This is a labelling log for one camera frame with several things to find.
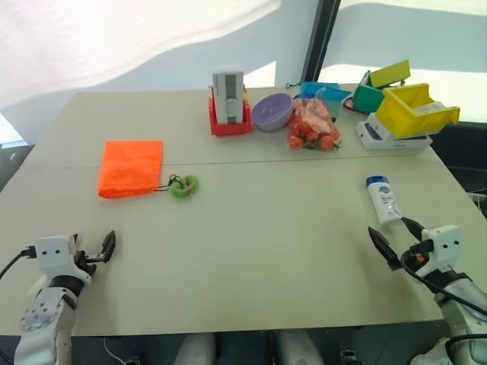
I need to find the red plastic bin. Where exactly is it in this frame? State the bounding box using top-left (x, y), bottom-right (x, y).
top-left (207, 84), bottom-right (254, 136)

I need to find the thin white cable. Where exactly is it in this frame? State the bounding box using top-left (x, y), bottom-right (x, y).
top-left (103, 337), bottom-right (119, 360)

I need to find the large yellow plastic bin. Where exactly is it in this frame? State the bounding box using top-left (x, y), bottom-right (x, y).
top-left (375, 82), bottom-right (462, 139)

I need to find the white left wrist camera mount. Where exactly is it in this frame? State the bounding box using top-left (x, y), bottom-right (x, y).
top-left (36, 235), bottom-right (94, 284)

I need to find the white and grey carton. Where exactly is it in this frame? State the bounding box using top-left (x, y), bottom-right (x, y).
top-left (211, 65), bottom-right (246, 127)

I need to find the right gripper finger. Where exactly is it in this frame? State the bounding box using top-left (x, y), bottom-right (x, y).
top-left (367, 226), bottom-right (401, 271)
top-left (401, 216), bottom-right (425, 242)

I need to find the green ring toy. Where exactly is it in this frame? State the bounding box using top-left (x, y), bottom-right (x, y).
top-left (169, 174), bottom-right (202, 200)

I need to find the pale grey rounded shape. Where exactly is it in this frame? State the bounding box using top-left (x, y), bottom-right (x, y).
top-left (174, 332), bottom-right (216, 365)
top-left (279, 329), bottom-right (325, 365)

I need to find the clear bag of toy fruit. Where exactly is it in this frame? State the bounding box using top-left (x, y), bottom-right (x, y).
top-left (286, 96), bottom-right (342, 153)

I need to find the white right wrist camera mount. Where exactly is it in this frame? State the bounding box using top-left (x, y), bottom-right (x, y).
top-left (419, 224), bottom-right (463, 275)

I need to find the white tube with blue cap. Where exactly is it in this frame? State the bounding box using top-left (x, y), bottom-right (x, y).
top-left (364, 175), bottom-right (404, 226)

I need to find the flat white box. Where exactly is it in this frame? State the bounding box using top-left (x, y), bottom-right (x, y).
top-left (354, 113), bottom-right (434, 154)

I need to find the green plastic bin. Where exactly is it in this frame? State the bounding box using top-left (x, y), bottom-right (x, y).
top-left (351, 71), bottom-right (387, 115)

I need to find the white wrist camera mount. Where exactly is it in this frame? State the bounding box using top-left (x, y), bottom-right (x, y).
top-left (36, 235), bottom-right (94, 284)
top-left (419, 224), bottom-right (463, 275)

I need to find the orange cloth bag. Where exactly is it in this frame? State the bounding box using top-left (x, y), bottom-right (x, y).
top-left (96, 139), bottom-right (182, 200)

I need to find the blue plastic bin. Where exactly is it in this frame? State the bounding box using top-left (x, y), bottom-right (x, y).
top-left (300, 80), bottom-right (353, 102)

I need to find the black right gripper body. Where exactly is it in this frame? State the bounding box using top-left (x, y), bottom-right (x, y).
top-left (400, 240), bottom-right (435, 274)

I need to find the dark window pillar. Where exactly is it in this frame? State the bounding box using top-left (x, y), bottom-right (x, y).
top-left (301, 0), bottom-right (342, 83)

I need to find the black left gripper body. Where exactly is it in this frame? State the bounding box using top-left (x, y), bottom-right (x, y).
top-left (73, 249), bottom-right (107, 276)

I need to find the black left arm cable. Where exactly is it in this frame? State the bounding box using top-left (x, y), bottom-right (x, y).
top-left (0, 246), bottom-right (38, 282)

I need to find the small yellow plastic bin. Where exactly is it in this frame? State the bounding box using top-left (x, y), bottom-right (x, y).
top-left (369, 59), bottom-right (412, 89)

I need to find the purple plastic bowl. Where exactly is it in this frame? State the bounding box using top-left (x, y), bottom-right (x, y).
top-left (251, 93), bottom-right (295, 132)

